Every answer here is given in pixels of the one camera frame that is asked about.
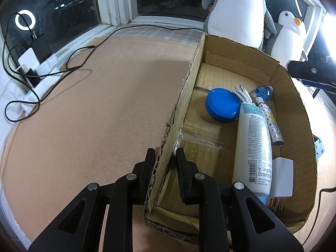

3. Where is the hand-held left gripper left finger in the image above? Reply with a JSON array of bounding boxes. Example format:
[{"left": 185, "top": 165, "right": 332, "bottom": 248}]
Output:
[{"left": 28, "top": 148, "right": 156, "bottom": 252}]

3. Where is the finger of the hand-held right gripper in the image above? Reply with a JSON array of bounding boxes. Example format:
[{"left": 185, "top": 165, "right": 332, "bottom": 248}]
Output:
[{"left": 287, "top": 60, "right": 336, "bottom": 95}]

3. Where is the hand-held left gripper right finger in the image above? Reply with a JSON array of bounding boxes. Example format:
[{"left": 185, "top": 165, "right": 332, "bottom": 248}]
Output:
[{"left": 175, "top": 148, "right": 305, "bottom": 252}]

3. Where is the cardboard box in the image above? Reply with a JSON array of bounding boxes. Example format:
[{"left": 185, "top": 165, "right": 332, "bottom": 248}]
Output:
[{"left": 143, "top": 33, "right": 320, "bottom": 244}]

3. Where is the small clear blue bottle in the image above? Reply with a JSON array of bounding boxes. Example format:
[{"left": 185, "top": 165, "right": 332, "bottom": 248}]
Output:
[{"left": 253, "top": 85, "right": 274, "bottom": 101}]

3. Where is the white patterned tube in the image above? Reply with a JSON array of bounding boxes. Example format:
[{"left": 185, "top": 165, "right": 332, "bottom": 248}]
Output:
[{"left": 255, "top": 97, "right": 285, "bottom": 147}]

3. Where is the white cable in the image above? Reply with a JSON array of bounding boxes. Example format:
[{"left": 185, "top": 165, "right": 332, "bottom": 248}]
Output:
[{"left": 232, "top": 84, "right": 254, "bottom": 104}]

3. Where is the white lotion bottle blue cap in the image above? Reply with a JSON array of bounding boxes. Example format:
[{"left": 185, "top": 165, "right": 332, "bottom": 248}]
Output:
[{"left": 231, "top": 102, "right": 273, "bottom": 206}]

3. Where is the blue round lid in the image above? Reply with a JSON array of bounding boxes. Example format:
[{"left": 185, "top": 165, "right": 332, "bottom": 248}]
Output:
[{"left": 205, "top": 88, "right": 241, "bottom": 123}]

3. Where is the white charger adapter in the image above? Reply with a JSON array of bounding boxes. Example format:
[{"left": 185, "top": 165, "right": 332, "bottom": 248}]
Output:
[{"left": 268, "top": 157, "right": 294, "bottom": 212}]

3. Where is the small penguin plush toy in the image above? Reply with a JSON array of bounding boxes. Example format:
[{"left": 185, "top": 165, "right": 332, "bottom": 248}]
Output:
[{"left": 270, "top": 10, "right": 309, "bottom": 62}]

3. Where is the light blue patterned card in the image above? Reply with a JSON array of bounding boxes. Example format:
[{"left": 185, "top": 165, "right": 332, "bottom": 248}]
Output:
[{"left": 314, "top": 136, "right": 325, "bottom": 160}]

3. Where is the large penguin plush toy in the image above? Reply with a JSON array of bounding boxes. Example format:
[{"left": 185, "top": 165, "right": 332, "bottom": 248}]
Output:
[{"left": 202, "top": 0, "right": 278, "bottom": 50}]

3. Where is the checkered cloth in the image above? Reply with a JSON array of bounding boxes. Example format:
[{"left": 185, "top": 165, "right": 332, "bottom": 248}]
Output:
[{"left": 113, "top": 26, "right": 206, "bottom": 46}]

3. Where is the white power strip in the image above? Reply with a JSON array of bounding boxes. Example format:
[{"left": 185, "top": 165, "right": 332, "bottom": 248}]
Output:
[{"left": 20, "top": 54, "right": 64, "bottom": 114}]

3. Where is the black power bank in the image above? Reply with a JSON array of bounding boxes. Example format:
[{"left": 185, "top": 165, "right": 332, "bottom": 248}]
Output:
[{"left": 31, "top": 34, "right": 52, "bottom": 61}]

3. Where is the white power bank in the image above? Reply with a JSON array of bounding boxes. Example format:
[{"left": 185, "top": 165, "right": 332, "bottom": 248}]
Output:
[{"left": 18, "top": 48, "right": 40, "bottom": 72}]

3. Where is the black cable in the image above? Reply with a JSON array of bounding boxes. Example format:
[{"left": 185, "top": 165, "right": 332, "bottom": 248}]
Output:
[
  {"left": 312, "top": 188, "right": 336, "bottom": 217},
  {"left": 4, "top": 13, "right": 206, "bottom": 123}
]

